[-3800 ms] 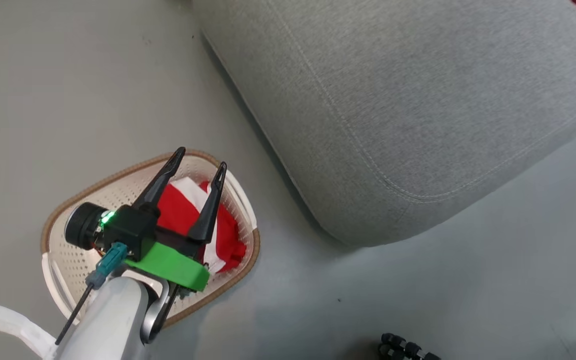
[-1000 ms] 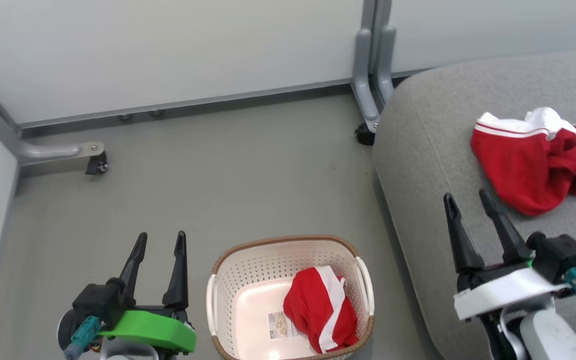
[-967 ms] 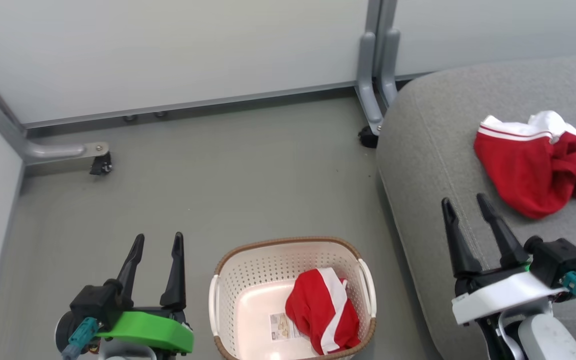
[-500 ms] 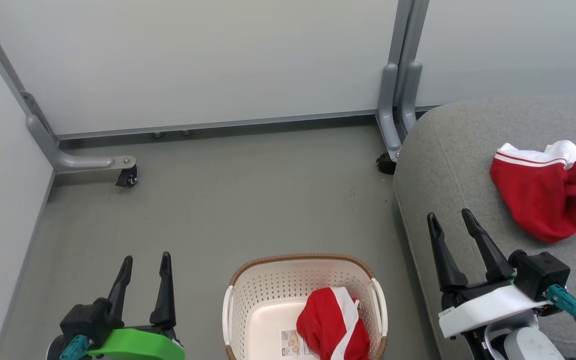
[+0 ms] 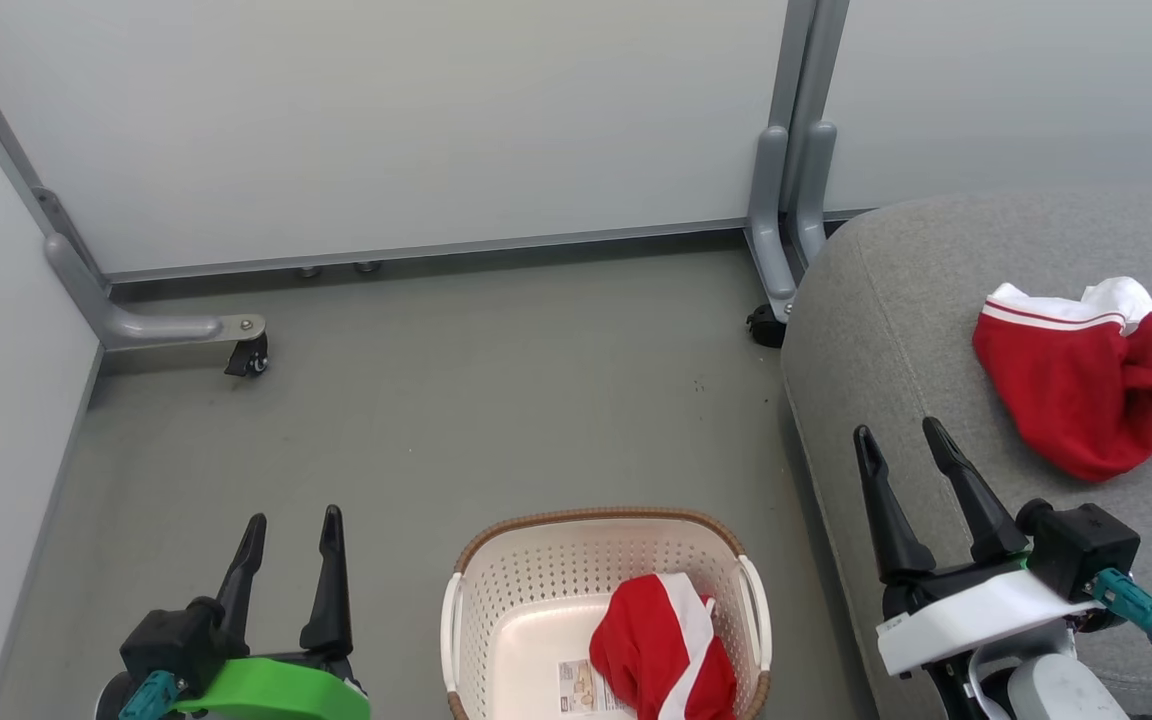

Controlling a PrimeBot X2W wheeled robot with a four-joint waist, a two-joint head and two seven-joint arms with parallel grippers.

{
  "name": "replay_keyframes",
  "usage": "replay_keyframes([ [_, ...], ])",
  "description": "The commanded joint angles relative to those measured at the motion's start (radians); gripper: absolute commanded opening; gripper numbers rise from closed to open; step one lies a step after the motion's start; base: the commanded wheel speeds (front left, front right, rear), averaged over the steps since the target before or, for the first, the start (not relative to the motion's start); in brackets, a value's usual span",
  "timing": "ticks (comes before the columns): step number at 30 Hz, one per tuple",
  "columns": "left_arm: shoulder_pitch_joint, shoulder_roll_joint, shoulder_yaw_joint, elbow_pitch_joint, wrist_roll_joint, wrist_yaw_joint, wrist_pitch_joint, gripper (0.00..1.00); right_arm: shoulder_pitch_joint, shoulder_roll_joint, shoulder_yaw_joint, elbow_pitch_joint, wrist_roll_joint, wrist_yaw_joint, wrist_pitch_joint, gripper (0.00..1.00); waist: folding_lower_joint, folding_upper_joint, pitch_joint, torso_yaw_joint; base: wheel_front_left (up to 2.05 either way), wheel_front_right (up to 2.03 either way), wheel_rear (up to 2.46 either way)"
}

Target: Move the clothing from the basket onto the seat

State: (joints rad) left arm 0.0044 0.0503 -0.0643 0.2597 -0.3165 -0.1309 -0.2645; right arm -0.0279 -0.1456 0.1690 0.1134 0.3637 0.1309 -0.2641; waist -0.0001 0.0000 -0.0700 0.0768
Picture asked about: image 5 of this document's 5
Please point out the red garment thin white stripes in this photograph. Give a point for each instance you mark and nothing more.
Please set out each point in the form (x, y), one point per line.
(1076, 400)

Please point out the black caster wheel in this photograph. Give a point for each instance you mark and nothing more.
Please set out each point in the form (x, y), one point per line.
(248, 358)
(766, 327)

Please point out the grey fabric sofa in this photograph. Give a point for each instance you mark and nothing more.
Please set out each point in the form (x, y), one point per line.
(936, 330)

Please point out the grey partition base rail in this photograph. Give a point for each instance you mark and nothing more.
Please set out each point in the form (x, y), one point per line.
(436, 249)

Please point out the red garment wide white stripe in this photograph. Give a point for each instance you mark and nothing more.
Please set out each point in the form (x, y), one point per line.
(646, 640)

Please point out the white perforated laundry basket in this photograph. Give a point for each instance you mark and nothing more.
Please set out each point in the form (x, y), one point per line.
(556, 570)

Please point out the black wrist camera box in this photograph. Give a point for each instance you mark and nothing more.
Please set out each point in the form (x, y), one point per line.
(1086, 545)
(171, 640)

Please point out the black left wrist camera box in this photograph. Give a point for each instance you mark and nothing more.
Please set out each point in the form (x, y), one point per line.
(171, 640)

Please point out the paper label sticker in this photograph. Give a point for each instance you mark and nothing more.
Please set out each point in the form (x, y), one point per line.
(581, 685)

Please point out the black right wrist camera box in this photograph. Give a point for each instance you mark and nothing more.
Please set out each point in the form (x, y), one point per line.
(1086, 545)

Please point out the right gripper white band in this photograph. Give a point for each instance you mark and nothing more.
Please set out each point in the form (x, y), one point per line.
(976, 615)

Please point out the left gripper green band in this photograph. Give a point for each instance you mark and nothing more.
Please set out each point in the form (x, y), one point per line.
(276, 690)

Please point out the grey curved partition leg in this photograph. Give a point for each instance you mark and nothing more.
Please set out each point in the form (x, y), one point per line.
(813, 190)
(166, 328)
(766, 220)

